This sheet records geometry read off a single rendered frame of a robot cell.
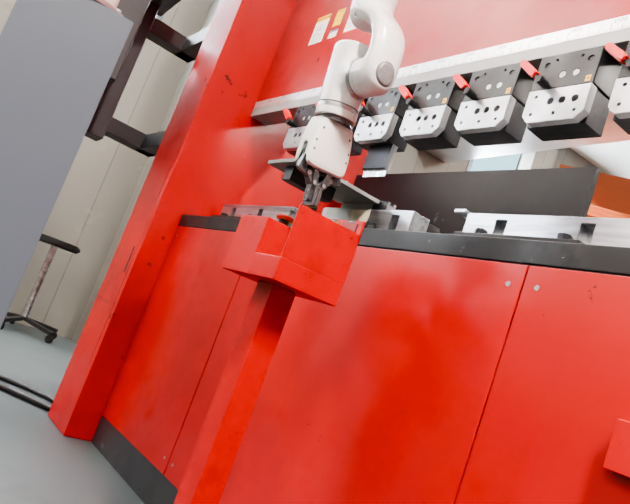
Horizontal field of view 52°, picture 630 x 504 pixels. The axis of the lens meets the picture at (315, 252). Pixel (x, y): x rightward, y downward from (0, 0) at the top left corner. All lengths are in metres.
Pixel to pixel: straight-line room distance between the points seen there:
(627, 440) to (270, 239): 0.71
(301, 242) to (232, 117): 1.42
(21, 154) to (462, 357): 0.83
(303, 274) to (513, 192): 1.11
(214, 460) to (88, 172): 4.40
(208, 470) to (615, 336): 0.75
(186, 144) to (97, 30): 1.28
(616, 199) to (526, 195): 3.61
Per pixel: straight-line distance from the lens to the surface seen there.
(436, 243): 1.33
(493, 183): 2.25
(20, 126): 1.20
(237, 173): 2.57
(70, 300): 5.52
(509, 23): 1.72
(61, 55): 1.23
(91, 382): 2.45
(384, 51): 1.26
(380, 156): 1.85
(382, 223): 1.68
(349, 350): 1.41
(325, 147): 1.27
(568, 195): 2.05
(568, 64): 1.52
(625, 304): 1.06
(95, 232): 5.51
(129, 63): 3.02
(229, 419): 1.28
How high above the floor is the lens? 0.56
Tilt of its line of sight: 8 degrees up
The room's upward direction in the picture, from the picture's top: 20 degrees clockwise
